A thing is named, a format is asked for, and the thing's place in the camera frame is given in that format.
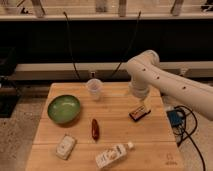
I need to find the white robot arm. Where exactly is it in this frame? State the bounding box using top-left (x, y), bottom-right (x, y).
top-left (125, 50), bottom-right (213, 121)

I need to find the black orange eraser block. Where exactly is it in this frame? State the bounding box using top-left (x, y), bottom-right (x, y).
top-left (129, 105), bottom-right (151, 122)

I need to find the blue device on floor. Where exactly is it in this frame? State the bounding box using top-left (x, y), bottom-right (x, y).
top-left (167, 109), bottom-right (185, 127)

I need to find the clear plastic cup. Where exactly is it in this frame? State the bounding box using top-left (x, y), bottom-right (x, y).
top-left (86, 78), bottom-right (102, 101)

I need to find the red brown sausage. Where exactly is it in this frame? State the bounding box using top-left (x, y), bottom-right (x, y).
top-left (92, 119), bottom-right (99, 141)

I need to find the white plastic bottle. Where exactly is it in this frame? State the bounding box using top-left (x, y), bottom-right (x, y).
top-left (95, 142), bottom-right (134, 169)

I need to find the green bowl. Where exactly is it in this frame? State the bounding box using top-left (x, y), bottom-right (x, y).
top-left (47, 95), bottom-right (81, 124)

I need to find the black cart at left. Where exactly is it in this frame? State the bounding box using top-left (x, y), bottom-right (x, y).
top-left (0, 46), bottom-right (21, 118)

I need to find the black floor cable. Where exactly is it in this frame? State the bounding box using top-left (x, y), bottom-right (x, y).
top-left (170, 104), bottom-right (208, 171)

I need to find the white wall rail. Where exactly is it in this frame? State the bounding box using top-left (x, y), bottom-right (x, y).
top-left (10, 61), bottom-right (213, 81)

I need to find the right black hanging cable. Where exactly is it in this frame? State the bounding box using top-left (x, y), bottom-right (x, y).
top-left (105, 10), bottom-right (142, 81)

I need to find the black hanging cable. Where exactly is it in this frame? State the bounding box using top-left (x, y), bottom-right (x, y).
top-left (105, 10), bottom-right (142, 81)
top-left (62, 11), bottom-right (82, 81)

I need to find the left black hanging cable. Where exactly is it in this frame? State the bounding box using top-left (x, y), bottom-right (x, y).
top-left (62, 11), bottom-right (82, 81)

